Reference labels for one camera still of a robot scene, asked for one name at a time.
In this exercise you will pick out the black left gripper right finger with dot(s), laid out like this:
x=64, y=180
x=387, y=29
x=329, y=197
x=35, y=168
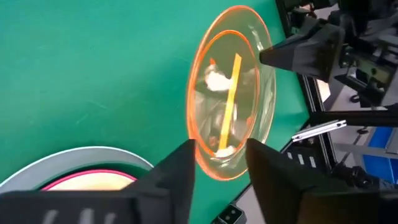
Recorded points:
x=286, y=193

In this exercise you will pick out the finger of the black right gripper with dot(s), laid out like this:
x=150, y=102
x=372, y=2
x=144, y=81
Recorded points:
x=311, y=51

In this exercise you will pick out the beige plastic plate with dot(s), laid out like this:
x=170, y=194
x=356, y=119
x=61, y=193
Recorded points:
x=93, y=182

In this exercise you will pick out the white plastic plate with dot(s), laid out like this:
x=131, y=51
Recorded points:
x=62, y=158

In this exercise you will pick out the black corner bracket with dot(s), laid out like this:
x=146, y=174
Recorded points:
x=231, y=214

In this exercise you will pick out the magenta plastic plate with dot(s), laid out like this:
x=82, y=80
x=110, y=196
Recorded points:
x=90, y=170

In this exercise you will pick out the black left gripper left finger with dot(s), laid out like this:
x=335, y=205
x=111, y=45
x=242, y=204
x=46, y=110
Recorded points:
x=171, y=186

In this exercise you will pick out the orange transparent plastic plate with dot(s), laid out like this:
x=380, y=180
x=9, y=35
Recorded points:
x=245, y=93

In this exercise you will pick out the blue storage bin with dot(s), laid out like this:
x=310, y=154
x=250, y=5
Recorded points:
x=381, y=161

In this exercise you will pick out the silver aluminium extrusion bar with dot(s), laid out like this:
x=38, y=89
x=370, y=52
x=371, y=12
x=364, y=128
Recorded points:
x=320, y=130

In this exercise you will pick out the green plastic plate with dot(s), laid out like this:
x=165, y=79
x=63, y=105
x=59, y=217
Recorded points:
x=93, y=166

